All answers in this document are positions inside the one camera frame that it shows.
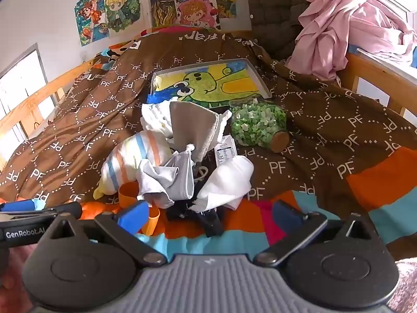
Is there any glass jar of green stars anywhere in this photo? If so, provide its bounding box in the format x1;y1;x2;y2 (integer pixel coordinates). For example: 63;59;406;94
228;99;290;154

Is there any wooden bed frame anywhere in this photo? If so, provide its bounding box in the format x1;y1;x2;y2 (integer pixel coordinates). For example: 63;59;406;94
0;51;417;170

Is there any white milk carton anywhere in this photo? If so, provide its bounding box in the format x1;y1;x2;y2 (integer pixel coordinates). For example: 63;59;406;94
213;135;237;170

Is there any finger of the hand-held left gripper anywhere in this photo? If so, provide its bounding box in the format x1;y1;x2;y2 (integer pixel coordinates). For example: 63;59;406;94
0;199;36;214
0;201;83;223

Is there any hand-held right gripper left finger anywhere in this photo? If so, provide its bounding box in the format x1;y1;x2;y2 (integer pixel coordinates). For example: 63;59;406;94
42;200;168;267

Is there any striped white towel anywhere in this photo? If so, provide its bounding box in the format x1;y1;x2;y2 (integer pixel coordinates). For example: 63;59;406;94
93;130;173;200

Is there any white printed baby cloth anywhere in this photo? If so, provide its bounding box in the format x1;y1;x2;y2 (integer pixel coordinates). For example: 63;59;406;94
140;103;176;137

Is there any dark quilted jacket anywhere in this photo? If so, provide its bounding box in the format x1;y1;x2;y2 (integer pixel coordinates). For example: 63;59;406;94
246;0;314;62

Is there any pink fuzzy clothing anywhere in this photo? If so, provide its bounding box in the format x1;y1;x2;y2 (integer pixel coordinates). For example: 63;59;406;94
393;257;417;313

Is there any black sock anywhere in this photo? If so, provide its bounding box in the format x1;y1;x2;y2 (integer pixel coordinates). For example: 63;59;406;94
165;163;226;238

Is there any grey tray with frog picture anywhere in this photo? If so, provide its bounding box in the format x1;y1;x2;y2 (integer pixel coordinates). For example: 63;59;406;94
150;58;272;110

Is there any window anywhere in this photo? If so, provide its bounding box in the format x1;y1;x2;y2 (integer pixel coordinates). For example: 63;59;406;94
0;43;57;145

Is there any grey drawstring pouch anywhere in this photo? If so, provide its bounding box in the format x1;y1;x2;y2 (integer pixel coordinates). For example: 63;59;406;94
169;101;226;164

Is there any blond figure wall poster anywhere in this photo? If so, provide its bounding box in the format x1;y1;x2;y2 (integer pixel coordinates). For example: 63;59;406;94
103;0;146;39

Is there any light grey cloth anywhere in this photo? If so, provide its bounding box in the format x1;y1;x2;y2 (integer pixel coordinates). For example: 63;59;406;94
137;143;197;210

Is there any brown patterned blanket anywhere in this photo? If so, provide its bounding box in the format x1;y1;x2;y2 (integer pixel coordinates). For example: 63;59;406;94
0;28;417;268

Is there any pink clothes pile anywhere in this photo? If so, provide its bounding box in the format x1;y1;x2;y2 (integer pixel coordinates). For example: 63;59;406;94
287;0;417;81

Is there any cow-print figure wall poster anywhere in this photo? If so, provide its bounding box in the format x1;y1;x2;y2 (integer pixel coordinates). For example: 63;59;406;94
175;0;223;31

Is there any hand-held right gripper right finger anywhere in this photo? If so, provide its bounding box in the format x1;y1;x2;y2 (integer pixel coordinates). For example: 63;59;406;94
253;200;381;267

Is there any orange cup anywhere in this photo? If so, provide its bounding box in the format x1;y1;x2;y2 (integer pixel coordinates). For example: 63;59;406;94
118;182;161;237

